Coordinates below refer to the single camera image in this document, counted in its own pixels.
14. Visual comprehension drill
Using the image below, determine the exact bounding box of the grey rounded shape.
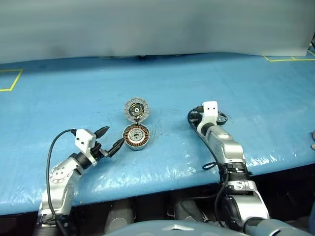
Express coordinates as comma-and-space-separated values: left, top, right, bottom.
105, 198, 135, 228

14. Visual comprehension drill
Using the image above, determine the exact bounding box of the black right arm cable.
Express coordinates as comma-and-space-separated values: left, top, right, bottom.
187, 106, 231, 222

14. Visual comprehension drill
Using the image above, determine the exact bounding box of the grey-blue rounded shape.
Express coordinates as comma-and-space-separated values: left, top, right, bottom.
105, 219, 315, 236

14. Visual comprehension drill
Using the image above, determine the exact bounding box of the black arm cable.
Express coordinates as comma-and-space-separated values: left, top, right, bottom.
46, 128, 77, 236
187, 106, 231, 222

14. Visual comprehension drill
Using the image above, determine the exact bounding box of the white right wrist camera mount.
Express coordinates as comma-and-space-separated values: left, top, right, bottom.
201, 101, 219, 125

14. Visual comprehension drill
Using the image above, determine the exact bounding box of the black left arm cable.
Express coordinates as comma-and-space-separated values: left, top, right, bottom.
46, 128, 77, 236

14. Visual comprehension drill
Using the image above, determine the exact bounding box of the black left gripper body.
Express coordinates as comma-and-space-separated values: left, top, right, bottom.
89, 140, 111, 163

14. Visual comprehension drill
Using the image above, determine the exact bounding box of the white foam backdrop sheet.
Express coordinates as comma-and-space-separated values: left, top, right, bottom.
0, 0, 315, 66

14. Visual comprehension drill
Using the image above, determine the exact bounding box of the blue plastic table cover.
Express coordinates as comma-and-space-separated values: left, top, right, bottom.
0, 52, 315, 216

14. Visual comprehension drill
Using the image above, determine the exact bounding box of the grey round motor housing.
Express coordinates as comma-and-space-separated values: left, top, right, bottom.
122, 123, 150, 151

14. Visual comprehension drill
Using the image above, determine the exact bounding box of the dark rounded shape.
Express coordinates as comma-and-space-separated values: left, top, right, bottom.
175, 198, 210, 222

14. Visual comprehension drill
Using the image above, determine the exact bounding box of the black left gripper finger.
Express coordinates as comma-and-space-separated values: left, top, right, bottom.
95, 126, 111, 139
106, 137, 126, 158

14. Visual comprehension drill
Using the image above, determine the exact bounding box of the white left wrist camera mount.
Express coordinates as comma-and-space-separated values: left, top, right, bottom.
74, 128, 97, 166

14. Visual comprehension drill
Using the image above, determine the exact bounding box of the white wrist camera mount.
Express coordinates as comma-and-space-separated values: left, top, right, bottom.
74, 128, 97, 166
201, 101, 219, 125

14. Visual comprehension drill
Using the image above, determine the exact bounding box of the silver round motor lid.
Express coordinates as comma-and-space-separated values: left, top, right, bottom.
123, 97, 151, 123

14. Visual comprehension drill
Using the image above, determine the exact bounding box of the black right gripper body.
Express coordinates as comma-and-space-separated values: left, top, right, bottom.
216, 110, 228, 125

